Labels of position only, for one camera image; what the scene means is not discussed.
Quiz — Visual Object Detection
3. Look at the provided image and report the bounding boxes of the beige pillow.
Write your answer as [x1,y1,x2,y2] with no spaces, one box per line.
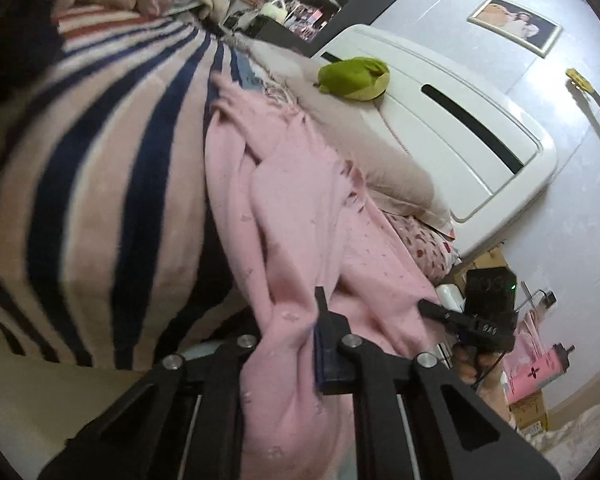
[252,39,454,232]

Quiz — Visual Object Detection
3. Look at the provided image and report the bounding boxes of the pink bottle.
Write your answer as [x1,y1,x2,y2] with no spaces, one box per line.
[504,341,577,397]

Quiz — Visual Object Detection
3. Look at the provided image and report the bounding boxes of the framed wall picture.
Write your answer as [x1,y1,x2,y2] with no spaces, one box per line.
[466,0,564,59]

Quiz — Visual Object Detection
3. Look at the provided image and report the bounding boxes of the cardboard box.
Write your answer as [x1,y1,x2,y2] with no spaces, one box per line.
[507,389,551,435]

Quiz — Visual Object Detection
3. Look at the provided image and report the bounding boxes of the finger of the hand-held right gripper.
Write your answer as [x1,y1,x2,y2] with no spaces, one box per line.
[418,299,462,327]

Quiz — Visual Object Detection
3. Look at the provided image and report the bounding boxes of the floral pink pillow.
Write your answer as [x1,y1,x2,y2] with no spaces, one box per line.
[384,211,462,282]

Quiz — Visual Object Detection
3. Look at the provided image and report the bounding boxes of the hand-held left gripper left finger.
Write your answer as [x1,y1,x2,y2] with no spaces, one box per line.
[37,334,264,480]

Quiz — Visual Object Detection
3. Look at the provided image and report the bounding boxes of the pink knit garment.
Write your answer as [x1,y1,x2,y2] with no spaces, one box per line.
[203,72,443,480]

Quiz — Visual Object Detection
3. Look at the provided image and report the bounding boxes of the yellow wall hook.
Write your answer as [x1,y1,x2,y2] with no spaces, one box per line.
[566,68,595,94]

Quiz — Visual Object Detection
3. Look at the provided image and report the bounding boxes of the striped blanket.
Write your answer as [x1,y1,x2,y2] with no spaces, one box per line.
[0,4,262,372]

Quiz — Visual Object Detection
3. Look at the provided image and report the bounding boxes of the white fluffy rug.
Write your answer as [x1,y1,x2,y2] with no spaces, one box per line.
[524,399,600,480]

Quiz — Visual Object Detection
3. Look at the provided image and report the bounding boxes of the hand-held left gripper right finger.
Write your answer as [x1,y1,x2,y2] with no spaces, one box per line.
[314,286,562,480]

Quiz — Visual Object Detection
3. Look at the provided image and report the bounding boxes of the green plush toy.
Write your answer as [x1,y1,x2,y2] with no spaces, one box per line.
[317,56,392,103]

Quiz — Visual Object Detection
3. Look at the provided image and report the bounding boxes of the person's right hand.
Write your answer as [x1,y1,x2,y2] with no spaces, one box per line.
[452,342,506,387]

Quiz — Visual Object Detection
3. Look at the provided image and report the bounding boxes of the cream bed sheet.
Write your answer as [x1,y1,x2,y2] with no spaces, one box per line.
[0,344,148,467]

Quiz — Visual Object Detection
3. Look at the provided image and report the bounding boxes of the white bed headboard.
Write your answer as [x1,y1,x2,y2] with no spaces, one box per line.
[312,24,559,257]

